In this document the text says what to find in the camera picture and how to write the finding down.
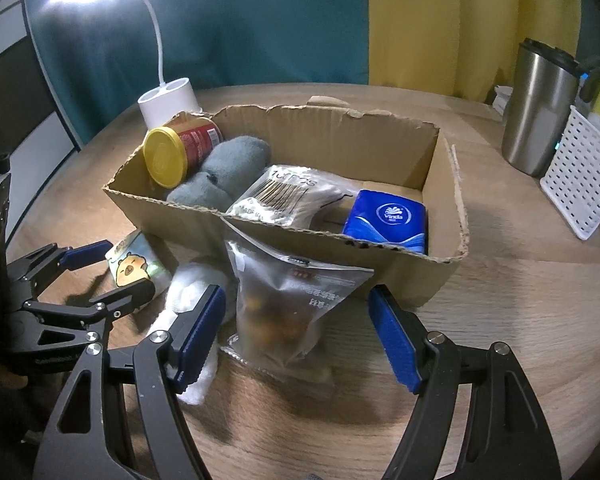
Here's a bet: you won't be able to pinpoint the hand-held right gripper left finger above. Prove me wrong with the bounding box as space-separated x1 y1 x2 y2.
32 284 227 480

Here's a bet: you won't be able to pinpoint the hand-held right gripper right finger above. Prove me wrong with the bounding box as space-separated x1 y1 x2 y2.
367 285 563 480

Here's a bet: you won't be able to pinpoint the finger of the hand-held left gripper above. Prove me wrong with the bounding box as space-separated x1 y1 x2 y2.
7 240 115 286
22 279 156 333

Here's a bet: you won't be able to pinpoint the cartoon animal wipes packet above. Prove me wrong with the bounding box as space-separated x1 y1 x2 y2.
104 229 173 313

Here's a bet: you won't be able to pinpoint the white socks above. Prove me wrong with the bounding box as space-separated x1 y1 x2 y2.
145 256 231 406

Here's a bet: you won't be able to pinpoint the clear snack bag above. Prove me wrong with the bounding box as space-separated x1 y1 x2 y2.
220 220 376 401

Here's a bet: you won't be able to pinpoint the blue tissue pack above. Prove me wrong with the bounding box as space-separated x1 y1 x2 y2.
342 189 428 256

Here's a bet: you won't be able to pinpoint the yellow lid jar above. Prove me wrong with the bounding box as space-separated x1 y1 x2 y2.
144 112 226 190

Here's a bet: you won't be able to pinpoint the grey socks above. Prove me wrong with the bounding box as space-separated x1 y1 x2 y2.
165 135 272 212

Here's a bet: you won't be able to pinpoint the cotton swab bag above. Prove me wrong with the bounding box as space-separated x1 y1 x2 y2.
225 164 361 231

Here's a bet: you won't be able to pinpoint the cardboard box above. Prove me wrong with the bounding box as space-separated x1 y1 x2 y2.
102 95 471 308

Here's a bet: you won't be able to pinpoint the white desk lamp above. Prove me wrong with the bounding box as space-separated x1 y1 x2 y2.
50 0 203 131

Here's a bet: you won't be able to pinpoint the white perforated basket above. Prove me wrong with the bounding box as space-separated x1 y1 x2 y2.
540 105 600 240

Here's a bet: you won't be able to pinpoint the small white box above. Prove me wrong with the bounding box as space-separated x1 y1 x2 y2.
492 85 516 123

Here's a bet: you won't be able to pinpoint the stainless steel tumbler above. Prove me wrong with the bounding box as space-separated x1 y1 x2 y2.
501 37 581 178

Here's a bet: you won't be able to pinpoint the teal curtain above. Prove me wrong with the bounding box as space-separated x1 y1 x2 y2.
22 0 373 146

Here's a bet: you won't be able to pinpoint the yellow curtain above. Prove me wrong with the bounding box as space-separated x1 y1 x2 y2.
364 0 583 106

